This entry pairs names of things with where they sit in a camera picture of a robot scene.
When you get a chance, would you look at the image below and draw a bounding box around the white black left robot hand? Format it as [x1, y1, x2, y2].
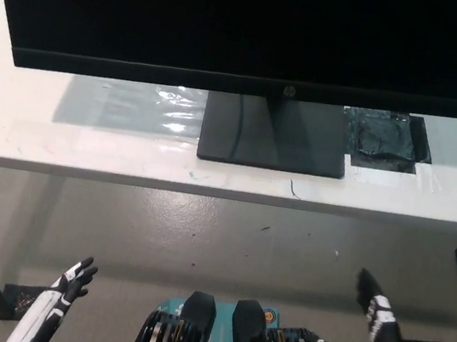
[6, 246, 101, 342]

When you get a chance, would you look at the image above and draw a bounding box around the black HP computer monitor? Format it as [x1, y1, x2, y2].
[0, 0, 457, 199]

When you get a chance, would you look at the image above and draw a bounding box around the black tape patch on table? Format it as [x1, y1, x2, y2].
[335, 105, 438, 179]

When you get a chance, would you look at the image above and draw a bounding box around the clear plastic sheet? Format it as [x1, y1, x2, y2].
[51, 67, 210, 147]

